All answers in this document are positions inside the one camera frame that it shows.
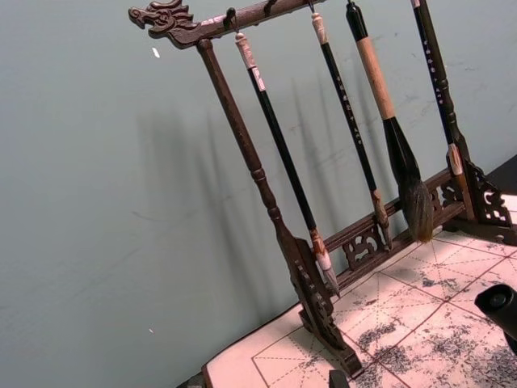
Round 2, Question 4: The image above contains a black brush with white cap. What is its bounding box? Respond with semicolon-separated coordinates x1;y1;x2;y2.
233;32;341;299

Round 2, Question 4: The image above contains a carved dark wooden brush rack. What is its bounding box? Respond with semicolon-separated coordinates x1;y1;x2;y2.
128;0;517;380

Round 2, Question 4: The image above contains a slim black calligraphy brush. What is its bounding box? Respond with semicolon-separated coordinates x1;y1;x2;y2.
309;11;394;252

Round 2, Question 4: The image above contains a white gridded calligraphy practice mat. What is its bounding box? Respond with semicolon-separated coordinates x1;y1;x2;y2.
200;229;517;388

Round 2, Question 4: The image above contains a small black block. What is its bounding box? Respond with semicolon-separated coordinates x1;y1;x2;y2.
327;369;350;388

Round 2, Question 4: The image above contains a black brush with pale ferrule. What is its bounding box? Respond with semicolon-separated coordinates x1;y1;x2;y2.
410;0;466;177

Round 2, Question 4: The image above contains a black cylindrical object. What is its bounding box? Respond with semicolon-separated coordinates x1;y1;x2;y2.
473;283;517;353

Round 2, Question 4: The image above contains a large tan handled calligraphy brush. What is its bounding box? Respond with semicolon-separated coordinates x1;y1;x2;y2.
344;0;435;244

